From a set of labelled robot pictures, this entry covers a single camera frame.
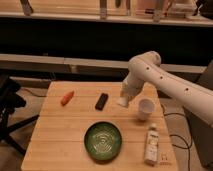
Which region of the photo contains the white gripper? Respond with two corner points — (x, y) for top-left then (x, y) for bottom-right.
(120, 77), (144, 101)

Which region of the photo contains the wooden table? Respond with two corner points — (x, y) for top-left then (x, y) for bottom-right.
(21, 82), (178, 171)

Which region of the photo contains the black rectangular remote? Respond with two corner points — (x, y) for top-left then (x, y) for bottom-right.
(95, 93), (108, 111)

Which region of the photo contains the green ceramic bowl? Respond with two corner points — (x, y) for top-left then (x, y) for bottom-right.
(84, 121), (122, 161)

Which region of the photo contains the black office chair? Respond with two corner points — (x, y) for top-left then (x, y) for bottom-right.
(0, 74), (38, 155)

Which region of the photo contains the black floor cable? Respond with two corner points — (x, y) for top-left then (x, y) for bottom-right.
(162, 105), (193, 171)

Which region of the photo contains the white bottle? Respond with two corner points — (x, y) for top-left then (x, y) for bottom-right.
(144, 123), (159, 166)

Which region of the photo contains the dark cabinet at right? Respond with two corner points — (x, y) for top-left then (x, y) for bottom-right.
(184, 60), (213, 171)

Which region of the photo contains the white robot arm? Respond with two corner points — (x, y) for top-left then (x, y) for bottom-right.
(117, 51), (213, 127)

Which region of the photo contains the orange carrot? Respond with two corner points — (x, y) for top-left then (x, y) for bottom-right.
(60, 91), (74, 106)

